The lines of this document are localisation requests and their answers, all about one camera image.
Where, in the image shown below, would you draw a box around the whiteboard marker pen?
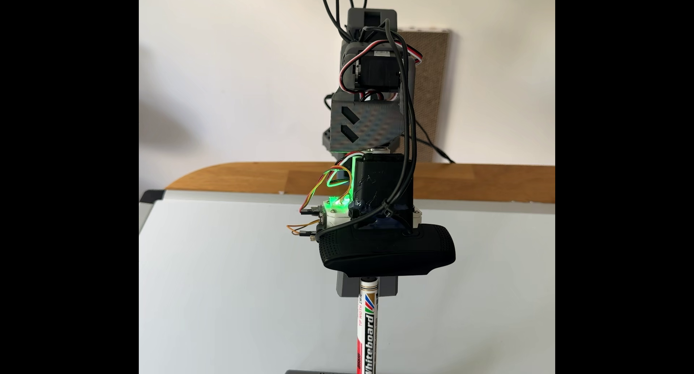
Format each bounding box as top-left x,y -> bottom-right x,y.
357,276 -> 379,374

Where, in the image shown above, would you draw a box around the small circuit board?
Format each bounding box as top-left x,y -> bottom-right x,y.
300,202 -> 329,240

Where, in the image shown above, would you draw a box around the brown cardboard panel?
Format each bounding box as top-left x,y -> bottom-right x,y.
398,29 -> 451,163

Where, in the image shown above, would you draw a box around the orange jumper wires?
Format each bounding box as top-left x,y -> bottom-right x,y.
287,165 -> 354,236

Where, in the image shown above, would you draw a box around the long black cable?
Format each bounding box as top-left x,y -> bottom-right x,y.
321,0 -> 419,239

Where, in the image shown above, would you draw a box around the red white black servo wire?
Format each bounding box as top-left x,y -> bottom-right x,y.
339,40 -> 424,101

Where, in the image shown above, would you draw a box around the whiteboard with silver frame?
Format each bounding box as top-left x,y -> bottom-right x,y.
139,190 -> 556,374

